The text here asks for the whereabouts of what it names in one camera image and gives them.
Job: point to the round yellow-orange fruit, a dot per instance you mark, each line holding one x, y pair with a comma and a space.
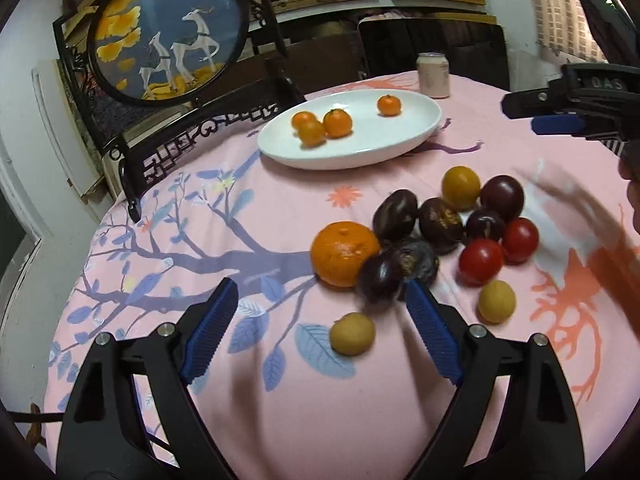
461, 187

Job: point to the pale pink drink can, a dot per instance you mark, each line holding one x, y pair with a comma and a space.
433, 76

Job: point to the checkered curtain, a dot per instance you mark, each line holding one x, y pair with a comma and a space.
560, 5

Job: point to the dark purple passion fruit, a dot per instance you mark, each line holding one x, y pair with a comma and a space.
395, 214
440, 225
380, 276
419, 262

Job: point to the white oval plate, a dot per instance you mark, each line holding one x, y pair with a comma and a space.
380, 135

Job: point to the large orange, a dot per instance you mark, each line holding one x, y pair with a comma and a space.
345, 254

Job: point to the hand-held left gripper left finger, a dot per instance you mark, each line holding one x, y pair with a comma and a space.
210, 330

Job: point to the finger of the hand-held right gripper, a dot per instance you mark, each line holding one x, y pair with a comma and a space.
530, 102
557, 124

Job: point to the pink floral tablecloth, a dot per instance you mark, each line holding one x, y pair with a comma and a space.
280, 200

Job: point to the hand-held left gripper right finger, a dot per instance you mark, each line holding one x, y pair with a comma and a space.
432, 330

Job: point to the small dark purple plum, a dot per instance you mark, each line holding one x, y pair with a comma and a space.
484, 225

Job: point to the dark wooden chair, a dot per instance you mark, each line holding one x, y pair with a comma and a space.
430, 45

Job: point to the round deer painting screen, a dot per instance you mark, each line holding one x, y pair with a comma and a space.
170, 35

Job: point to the small yellow-brown fruit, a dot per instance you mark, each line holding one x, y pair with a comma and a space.
496, 302
352, 334

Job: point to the red tomato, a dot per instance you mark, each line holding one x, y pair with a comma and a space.
521, 240
481, 262

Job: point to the large dark red plum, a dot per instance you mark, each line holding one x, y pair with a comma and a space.
502, 198

